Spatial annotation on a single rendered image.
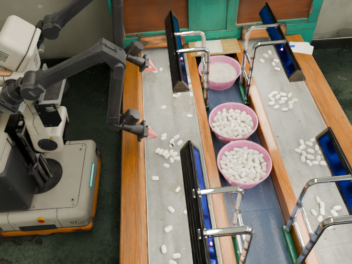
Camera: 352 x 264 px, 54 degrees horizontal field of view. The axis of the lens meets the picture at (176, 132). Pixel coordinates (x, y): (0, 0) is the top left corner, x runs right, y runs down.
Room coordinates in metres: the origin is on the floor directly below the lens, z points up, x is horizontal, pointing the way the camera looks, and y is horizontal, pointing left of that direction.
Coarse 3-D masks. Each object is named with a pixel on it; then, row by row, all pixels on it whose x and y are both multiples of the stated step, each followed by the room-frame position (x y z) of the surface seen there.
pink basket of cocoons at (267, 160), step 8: (232, 144) 1.10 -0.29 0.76; (240, 144) 1.10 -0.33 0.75; (248, 144) 1.10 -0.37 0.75; (256, 144) 1.08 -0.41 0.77; (264, 152) 1.03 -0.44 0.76; (224, 176) 0.90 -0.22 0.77; (232, 184) 0.90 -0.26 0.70; (240, 184) 0.86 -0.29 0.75; (248, 184) 0.85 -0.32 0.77; (256, 184) 0.88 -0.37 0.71
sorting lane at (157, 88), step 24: (144, 72) 1.75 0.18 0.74; (168, 72) 1.73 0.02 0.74; (144, 96) 1.52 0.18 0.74; (168, 96) 1.51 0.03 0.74; (192, 96) 1.49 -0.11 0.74; (168, 120) 1.31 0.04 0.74; (192, 120) 1.30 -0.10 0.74; (168, 144) 1.14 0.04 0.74; (168, 168) 0.99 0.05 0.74; (168, 192) 0.85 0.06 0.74; (168, 216) 0.73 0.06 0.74; (168, 240) 0.62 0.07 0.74; (216, 240) 0.60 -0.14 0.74
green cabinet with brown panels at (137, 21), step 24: (144, 0) 2.00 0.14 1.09; (168, 0) 2.01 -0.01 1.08; (192, 0) 2.00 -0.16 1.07; (216, 0) 2.01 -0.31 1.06; (240, 0) 2.02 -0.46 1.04; (264, 0) 2.03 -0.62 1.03; (288, 0) 2.03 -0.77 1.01; (312, 0) 2.04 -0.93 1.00; (144, 24) 2.00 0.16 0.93; (192, 24) 2.00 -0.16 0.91; (216, 24) 2.01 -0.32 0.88; (240, 24) 2.01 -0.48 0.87
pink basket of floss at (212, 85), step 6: (210, 60) 1.81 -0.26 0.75; (216, 60) 1.82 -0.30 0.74; (222, 60) 1.81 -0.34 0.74; (228, 60) 1.80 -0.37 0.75; (234, 60) 1.77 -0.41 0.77; (234, 66) 1.75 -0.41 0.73; (234, 78) 1.60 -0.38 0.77; (210, 84) 1.61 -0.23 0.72; (216, 84) 1.58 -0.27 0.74; (222, 84) 1.58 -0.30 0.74; (228, 84) 1.59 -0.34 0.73
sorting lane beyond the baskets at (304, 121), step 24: (264, 48) 1.91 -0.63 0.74; (264, 72) 1.67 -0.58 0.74; (264, 96) 1.45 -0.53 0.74; (288, 120) 1.25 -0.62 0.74; (312, 120) 1.24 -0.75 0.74; (288, 144) 1.09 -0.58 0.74; (288, 168) 0.94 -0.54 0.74; (312, 168) 0.93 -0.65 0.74; (312, 192) 0.80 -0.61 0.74; (336, 192) 0.79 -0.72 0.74; (312, 216) 0.68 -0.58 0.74; (336, 240) 0.56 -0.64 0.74
